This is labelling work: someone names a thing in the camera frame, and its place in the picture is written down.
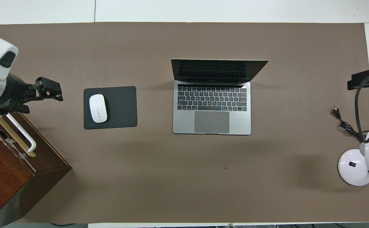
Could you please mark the white desk lamp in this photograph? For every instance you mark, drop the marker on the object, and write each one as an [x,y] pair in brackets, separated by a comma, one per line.
[352,167]

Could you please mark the white computer mouse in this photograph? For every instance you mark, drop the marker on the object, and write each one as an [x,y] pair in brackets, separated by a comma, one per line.
[98,108]

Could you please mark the dark brown wooden box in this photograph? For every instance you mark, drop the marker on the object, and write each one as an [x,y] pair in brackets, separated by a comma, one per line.
[4,171]

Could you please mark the silver apple laptop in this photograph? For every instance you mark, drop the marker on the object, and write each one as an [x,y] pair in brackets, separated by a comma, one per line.
[211,107]

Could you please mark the black mouse pad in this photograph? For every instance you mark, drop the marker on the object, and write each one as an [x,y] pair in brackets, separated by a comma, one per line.
[121,107]

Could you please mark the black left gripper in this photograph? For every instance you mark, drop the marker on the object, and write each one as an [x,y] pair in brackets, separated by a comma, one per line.
[10,95]

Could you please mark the brown table mat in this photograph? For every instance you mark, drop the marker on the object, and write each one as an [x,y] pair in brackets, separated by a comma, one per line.
[184,174]

